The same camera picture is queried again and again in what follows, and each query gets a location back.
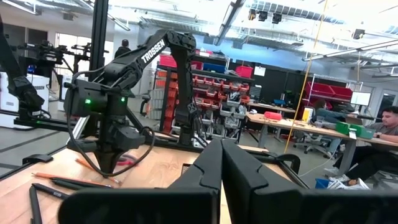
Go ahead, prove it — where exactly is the seated person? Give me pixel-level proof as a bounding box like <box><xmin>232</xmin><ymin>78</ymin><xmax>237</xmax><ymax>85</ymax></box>
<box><xmin>312</xmin><ymin>99</ymin><xmax>348</xmax><ymax>125</ymax></box>
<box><xmin>323</xmin><ymin>105</ymin><xmax>398</xmax><ymax>190</ymax></box>

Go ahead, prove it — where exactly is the orange pencil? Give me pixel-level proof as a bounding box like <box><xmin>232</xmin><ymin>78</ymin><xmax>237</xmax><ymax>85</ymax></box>
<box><xmin>75</xmin><ymin>157</ymin><xmax>123</xmax><ymax>185</ymax></box>
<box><xmin>32</xmin><ymin>172</ymin><xmax>113</xmax><ymax>189</ymax></box>

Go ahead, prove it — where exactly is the standing person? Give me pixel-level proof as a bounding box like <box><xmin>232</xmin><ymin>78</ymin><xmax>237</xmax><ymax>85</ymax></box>
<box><xmin>114</xmin><ymin>39</ymin><xmax>132</xmax><ymax>59</ymax></box>

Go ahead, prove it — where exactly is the black vertical frame post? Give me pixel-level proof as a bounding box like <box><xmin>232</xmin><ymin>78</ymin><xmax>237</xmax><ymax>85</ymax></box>
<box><xmin>88</xmin><ymin>0</ymin><xmax>109</xmax><ymax>82</ymax></box>

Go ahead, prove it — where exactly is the shelving rack with bins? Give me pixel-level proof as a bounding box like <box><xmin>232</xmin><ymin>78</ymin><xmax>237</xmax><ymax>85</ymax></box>
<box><xmin>155</xmin><ymin>51</ymin><xmax>256</xmax><ymax>141</ymax></box>

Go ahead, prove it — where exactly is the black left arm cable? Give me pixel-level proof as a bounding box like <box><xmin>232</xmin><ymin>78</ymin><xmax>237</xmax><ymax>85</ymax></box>
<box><xmin>66</xmin><ymin>70</ymin><xmax>155</xmax><ymax>178</ymax></box>

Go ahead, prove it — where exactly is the black table camera mount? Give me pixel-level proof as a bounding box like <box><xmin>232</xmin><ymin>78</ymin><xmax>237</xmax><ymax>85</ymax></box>
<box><xmin>22</xmin><ymin>154</ymin><xmax>54</xmax><ymax>165</ymax></box>

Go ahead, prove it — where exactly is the white lit computer monitor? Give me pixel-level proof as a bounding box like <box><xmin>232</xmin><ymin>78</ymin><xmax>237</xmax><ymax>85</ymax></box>
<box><xmin>350</xmin><ymin>91</ymin><xmax>373</xmax><ymax>107</ymax></box>

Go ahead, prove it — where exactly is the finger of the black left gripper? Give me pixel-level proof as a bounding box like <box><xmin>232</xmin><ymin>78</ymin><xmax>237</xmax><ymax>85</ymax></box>
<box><xmin>93</xmin><ymin>151</ymin><xmax>109</xmax><ymax>175</ymax></box>
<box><xmin>108</xmin><ymin>151</ymin><xmax>126</xmax><ymax>174</ymax></box>

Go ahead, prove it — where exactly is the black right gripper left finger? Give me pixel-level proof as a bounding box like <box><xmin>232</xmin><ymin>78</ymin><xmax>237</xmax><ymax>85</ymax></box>
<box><xmin>58</xmin><ymin>139</ymin><xmax>223</xmax><ymax>224</ymax></box>

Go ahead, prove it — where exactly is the white Trossen carton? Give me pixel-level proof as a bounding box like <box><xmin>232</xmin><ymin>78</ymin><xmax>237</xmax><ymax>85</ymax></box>
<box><xmin>0</xmin><ymin>72</ymin><xmax>50</xmax><ymax>129</ymax></box>

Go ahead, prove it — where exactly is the large red storage bin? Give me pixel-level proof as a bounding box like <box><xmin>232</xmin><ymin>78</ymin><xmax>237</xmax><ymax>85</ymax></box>
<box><xmin>235</xmin><ymin>65</ymin><xmax>254</xmax><ymax>79</ymax></box>
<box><xmin>159</xmin><ymin>55</ymin><xmax>178</xmax><ymax>68</ymax></box>

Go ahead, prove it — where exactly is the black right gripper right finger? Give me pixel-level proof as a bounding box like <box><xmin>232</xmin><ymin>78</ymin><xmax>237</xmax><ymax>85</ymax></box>
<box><xmin>222</xmin><ymin>139</ymin><xmax>398</xmax><ymax>224</ymax></box>

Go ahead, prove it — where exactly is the long wooden work table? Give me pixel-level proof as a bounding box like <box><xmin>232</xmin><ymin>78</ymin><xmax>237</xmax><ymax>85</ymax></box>
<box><xmin>246</xmin><ymin>112</ymin><xmax>398</xmax><ymax>175</ymax></box>

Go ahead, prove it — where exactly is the yellow hanging cord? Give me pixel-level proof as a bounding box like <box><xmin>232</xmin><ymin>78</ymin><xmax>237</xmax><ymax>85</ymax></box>
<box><xmin>283</xmin><ymin>0</ymin><xmax>329</xmax><ymax>154</ymax></box>

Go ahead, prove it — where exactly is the blue floor bin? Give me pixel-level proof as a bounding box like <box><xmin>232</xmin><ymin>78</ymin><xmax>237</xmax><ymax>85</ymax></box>
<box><xmin>315</xmin><ymin>177</ymin><xmax>330</xmax><ymax>190</ymax></box>

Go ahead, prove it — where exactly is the rack of red bins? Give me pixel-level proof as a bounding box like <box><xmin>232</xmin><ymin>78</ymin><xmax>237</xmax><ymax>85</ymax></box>
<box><xmin>304</xmin><ymin>81</ymin><xmax>354</xmax><ymax>102</ymax></box>

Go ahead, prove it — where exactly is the green plastic bin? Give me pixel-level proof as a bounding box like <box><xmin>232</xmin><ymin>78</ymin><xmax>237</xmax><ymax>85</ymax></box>
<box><xmin>335</xmin><ymin>121</ymin><xmax>351</xmax><ymax>136</ymax></box>
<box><xmin>349</xmin><ymin>124</ymin><xmax>376</xmax><ymax>139</ymax></box>

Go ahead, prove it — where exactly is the long ceiling light bar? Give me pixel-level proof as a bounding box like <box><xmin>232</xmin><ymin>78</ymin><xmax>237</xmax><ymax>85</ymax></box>
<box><xmin>302</xmin><ymin>39</ymin><xmax>398</xmax><ymax>62</ymax></box>
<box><xmin>213</xmin><ymin>0</ymin><xmax>247</xmax><ymax>47</ymax></box>

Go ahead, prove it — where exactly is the black scale pen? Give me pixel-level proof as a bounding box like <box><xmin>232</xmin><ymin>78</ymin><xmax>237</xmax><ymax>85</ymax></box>
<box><xmin>32</xmin><ymin>182</ymin><xmax>70</xmax><ymax>200</ymax></box>
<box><xmin>29</xmin><ymin>185</ymin><xmax>44</xmax><ymax>224</ymax></box>
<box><xmin>51</xmin><ymin>177</ymin><xmax>113</xmax><ymax>191</ymax></box>

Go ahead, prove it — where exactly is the red case on worktable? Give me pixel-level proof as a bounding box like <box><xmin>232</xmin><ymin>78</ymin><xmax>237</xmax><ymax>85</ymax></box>
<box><xmin>264</xmin><ymin>111</ymin><xmax>282</xmax><ymax>121</ymax></box>

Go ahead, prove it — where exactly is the large blue storage bin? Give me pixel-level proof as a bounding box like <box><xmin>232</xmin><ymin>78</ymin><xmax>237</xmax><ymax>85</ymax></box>
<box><xmin>202</xmin><ymin>62</ymin><xmax>226</xmax><ymax>74</ymax></box>

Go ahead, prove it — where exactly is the grey office chair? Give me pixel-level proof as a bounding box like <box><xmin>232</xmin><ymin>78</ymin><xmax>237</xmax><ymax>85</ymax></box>
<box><xmin>294</xmin><ymin>130</ymin><xmax>335</xmax><ymax>158</ymax></box>

